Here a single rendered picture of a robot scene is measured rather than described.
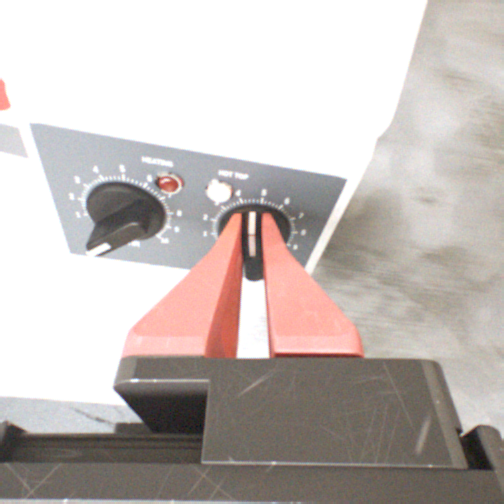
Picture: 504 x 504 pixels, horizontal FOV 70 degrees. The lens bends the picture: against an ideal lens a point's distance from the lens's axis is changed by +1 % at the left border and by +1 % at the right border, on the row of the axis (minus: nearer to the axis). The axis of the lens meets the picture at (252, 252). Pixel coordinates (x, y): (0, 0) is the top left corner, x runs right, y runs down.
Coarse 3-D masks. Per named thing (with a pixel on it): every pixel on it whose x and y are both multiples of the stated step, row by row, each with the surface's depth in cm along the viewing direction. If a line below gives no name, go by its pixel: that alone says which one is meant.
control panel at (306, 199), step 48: (48, 144) 13; (96, 144) 13; (144, 144) 13; (192, 192) 14; (240, 192) 14; (288, 192) 14; (336, 192) 14; (144, 240) 17; (192, 240) 17; (288, 240) 16
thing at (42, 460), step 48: (0, 432) 7; (48, 432) 7; (480, 432) 7; (0, 480) 6; (48, 480) 6; (96, 480) 6; (144, 480) 6; (192, 480) 6; (240, 480) 6; (288, 480) 6; (336, 480) 6; (384, 480) 6; (432, 480) 6; (480, 480) 6
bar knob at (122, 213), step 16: (96, 192) 14; (112, 192) 14; (128, 192) 14; (144, 192) 14; (96, 208) 15; (112, 208) 15; (128, 208) 14; (144, 208) 14; (160, 208) 15; (96, 224) 15; (112, 224) 14; (128, 224) 14; (144, 224) 14; (160, 224) 15; (96, 240) 14; (112, 240) 14; (128, 240) 14
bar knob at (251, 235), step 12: (252, 204) 15; (228, 216) 15; (252, 216) 14; (276, 216) 15; (252, 228) 14; (288, 228) 16; (252, 240) 14; (252, 252) 14; (252, 264) 15; (252, 276) 16
